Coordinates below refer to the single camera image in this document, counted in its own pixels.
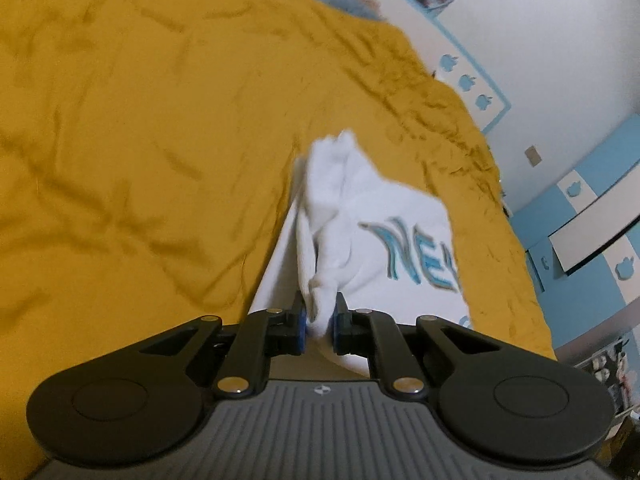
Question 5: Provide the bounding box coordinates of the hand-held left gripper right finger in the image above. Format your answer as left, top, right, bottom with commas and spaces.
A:
332, 292, 533, 400

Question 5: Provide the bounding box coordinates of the blue and white wardrobe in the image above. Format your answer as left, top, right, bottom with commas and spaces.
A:
509, 114, 640, 351

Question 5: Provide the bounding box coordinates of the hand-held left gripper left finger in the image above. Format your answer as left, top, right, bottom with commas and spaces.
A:
102, 292, 308, 400

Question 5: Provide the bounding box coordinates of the mustard yellow blanket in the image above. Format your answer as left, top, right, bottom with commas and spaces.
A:
0, 0, 558, 480

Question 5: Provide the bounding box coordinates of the blue pillow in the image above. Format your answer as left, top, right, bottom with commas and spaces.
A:
301, 0, 390, 24

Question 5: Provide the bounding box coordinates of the white sweatshirt with blue print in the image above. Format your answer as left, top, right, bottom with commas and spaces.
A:
247, 130, 473, 381

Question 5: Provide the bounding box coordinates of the white headboard with blue trim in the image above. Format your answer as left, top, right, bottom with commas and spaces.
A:
277, 0, 512, 135

